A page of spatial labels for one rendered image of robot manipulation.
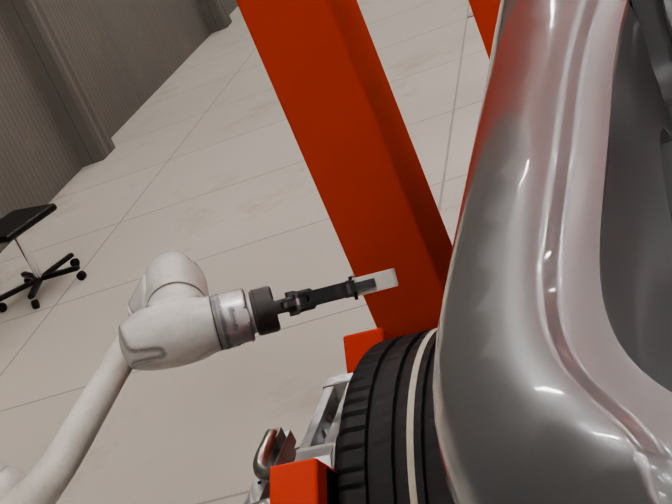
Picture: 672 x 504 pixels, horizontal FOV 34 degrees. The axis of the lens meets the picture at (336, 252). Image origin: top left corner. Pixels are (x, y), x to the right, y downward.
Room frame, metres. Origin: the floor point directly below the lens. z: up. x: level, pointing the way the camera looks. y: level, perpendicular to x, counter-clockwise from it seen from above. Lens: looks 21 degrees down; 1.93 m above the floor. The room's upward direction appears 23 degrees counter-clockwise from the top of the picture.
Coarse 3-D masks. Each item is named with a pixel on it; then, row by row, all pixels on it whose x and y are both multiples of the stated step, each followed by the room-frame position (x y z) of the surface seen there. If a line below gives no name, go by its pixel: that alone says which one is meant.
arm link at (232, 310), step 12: (240, 288) 1.64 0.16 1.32; (216, 300) 1.62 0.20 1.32; (228, 300) 1.61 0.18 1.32; (240, 300) 1.61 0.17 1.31; (216, 312) 1.60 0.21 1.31; (228, 312) 1.60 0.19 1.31; (240, 312) 1.60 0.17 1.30; (252, 312) 1.60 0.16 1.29; (216, 324) 1.59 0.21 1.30; (228, 324) 1.59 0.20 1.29; (240, 324) 1.59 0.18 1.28; (252, 324) 1.60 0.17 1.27; (228, 336) 1.59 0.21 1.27; (240, 336) 1.59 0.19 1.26; (252, 336) 1.59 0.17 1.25; (228, 348) 1.60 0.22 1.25
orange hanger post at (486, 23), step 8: (472, 0) 3.74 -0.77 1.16; (480, 0) 3.73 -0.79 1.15; (488, 0) 3.72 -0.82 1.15; (496, 0) 3.71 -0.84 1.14; (472, 8) 3.74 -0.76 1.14; (480, 8) 3.73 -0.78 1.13; (488, 8) 3.72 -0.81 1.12; (496, 8) 3.71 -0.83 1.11; (472, 16) 3.81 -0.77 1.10; (480, 16) 3.73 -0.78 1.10; (488, 16) 3.72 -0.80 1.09; (496, 16) 3.71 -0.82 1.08; (480, 24) 3.74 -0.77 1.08; (488, 24) 3.73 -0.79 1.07; (480, 32) 3.74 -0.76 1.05; (488, 32) 3.73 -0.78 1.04; (488, 40) 3.73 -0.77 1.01; (488, 48) 3.74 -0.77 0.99; (488, 56) 3.74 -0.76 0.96
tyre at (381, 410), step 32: (384, 352) 1.52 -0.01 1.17; (416, 352) 1.46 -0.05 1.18; (352, 384) 1.45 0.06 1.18; (384, 384) 1.42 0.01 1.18; (416, 384) 1.39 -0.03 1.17; (352, 416) 1.39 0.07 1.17; (384, 416) 1.36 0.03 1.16; (416, 416) 1.33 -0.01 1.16; (352, 448) 1.35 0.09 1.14; (384, 448) 1.31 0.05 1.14; (416, 448) 1.29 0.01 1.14; (352, 480) 1.30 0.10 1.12; (384, 480) 1.28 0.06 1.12; (416, 480) 1.26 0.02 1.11
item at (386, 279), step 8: (376, 272) 1.63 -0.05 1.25; (384, 272) 1.63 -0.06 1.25; (392, 272) 1.63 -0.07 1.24; (360, 280) 1.63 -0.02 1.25; (376, 280) 1.63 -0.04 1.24; (384, 280) 1.63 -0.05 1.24; (392, 280) 1.62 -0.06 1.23; (368, 288) 1.62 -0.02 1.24; (376, 288) 1.62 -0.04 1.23; (384, 288) 1.62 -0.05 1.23
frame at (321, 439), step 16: (336, 384) 1.59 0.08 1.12; (320, 400) 1.56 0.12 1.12; (336, 400) 1.58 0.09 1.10; (320, 416) 1.51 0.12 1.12; (336, 416) 1.49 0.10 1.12; (320, 432) 1.49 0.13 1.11; (336, 432) 1.45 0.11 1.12; (304, 448) 1.44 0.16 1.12; (320, 448) 1.42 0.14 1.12; (336, 448) 1.41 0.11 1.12; (336, 464) 1.39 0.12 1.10
